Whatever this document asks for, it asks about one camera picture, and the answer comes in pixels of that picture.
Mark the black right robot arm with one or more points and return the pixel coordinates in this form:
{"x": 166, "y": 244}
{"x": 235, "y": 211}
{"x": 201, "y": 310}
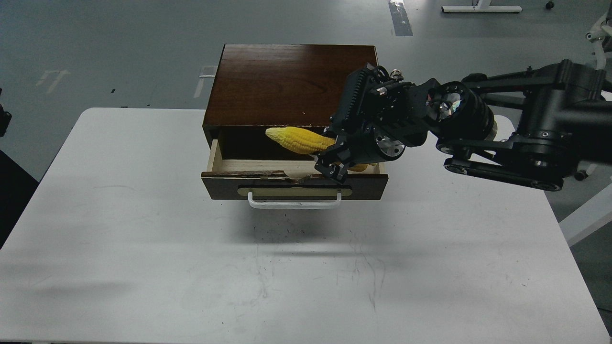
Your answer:
{"x": 530, "y": 128}

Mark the dark wooden drawer cabinet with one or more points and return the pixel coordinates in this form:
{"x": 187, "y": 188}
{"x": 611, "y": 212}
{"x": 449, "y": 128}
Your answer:
{"x": 258, "y": 86}

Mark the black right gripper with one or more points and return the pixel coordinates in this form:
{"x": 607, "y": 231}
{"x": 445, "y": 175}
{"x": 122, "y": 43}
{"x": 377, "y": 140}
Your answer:
{"x": 378, "y": 117}

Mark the yellow corn cob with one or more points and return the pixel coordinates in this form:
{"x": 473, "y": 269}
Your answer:
{"x": 299, "y": 140}

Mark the wooden drawer with white handle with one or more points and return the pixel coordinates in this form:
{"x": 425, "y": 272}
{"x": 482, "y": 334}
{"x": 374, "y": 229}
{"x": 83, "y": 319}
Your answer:
{"x": 286, "y": 180}

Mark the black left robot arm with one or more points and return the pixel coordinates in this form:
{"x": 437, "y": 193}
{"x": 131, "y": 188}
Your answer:
{"x": 5, "y": 120}

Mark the grey floor tape strip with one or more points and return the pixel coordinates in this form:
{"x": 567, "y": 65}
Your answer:
{"x": 400, "y": 21}

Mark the white table leg base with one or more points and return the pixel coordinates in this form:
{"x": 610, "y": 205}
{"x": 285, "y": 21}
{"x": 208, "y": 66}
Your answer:
{"x": 481, "y": 6}

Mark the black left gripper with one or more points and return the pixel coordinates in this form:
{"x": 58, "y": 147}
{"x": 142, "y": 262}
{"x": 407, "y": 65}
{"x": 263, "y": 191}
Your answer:
{"x": 5, "y": 120}

